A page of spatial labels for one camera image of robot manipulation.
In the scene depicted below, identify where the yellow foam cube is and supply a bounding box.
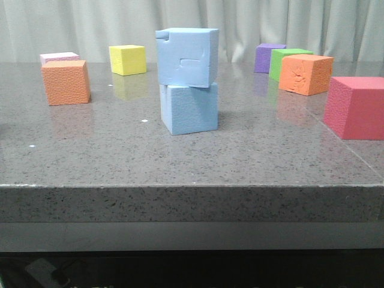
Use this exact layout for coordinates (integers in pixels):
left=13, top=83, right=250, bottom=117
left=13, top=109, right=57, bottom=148
left=109, top=45, right=147, bottom=76

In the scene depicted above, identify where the purple foam cube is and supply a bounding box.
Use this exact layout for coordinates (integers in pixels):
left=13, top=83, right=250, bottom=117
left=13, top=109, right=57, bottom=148
left=254, top=43, right=287, bottom=73

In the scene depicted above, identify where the left orange foam cube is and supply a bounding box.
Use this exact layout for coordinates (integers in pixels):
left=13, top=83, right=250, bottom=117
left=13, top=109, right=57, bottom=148
left=41, top=60, right=91, bottom=106

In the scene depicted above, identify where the grey curtain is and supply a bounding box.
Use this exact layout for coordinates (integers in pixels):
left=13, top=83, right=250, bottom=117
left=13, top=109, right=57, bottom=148
left=1, top=1, right=383, bottom=62

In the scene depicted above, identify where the pink foam cube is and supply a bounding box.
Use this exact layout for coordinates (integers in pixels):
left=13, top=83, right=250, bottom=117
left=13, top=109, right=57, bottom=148
left=40, top=52, right=80, bottom=65

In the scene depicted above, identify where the green foam cube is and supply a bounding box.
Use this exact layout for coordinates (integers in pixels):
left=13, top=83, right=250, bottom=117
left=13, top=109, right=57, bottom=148
left=269, top=48, right=314, bottom=82

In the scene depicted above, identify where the orange foam cube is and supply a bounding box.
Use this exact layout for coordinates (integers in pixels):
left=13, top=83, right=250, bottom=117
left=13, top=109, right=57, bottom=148
left=41, top=60, right=91, bottom=106
left=279, top=54, right=334, bottom=96

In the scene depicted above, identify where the notched light blue foam cube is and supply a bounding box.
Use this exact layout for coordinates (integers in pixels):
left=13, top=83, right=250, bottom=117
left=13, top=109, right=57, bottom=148
left=155, top=28, right=219, bottom=88

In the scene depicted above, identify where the large red foam cube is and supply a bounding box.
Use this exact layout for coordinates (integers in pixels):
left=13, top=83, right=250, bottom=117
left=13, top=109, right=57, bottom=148
left=323, top=77, right=383, bottom=140

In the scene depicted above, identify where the right orange foam cube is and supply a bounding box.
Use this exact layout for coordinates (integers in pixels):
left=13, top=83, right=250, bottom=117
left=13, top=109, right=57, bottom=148
left=279, top=54, right=334, bottom=96

